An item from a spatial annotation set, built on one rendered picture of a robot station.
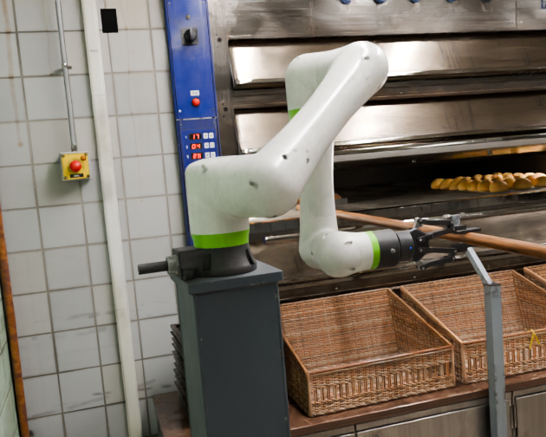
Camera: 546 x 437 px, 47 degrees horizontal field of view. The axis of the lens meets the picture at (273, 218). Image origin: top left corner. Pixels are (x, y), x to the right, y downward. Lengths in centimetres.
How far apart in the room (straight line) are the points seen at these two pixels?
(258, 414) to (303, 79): 78
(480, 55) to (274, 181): 185
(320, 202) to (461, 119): 138
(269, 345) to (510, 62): 197
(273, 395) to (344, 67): 73
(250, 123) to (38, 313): 106
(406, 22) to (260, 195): 170
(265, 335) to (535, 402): 138
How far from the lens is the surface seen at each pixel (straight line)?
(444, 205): 280
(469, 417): 238
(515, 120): 299
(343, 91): 139
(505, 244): 152
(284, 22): 258
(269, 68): 251
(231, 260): 134
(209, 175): 130
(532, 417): 254
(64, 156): 232
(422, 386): 231
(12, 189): 240
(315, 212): 157
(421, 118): 275
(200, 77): 241
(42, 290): 243
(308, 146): 127
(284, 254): 254
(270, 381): 140
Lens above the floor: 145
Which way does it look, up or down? 6 degrees down
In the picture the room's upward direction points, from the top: 5 degrees counter-clockwise
